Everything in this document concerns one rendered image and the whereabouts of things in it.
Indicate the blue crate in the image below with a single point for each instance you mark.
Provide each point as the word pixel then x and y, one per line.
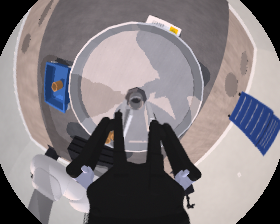
pixel 59 99

